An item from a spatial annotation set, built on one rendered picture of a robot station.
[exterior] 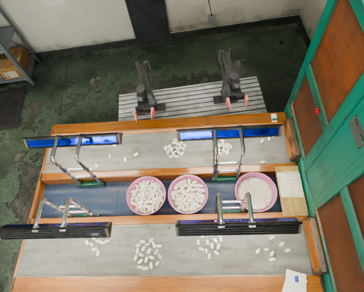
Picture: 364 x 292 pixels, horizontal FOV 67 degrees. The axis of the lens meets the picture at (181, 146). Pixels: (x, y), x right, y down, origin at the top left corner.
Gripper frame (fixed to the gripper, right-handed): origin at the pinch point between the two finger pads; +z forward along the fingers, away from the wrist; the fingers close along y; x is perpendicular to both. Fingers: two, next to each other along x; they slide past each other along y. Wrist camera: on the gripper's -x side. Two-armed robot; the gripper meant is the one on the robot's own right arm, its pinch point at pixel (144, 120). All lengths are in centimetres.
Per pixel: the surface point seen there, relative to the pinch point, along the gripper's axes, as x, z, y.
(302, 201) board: 29, 55, 92
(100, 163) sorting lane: 33, 10, -40
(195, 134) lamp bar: -1.6, 15.9, 31.4
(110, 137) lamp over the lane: -2.1, 10.9, -21.0
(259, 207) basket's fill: 34, 55, 66
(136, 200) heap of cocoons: 33, 41, -14
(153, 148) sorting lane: 33.2, 3.4, -0.4
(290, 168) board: 29, 33, 91
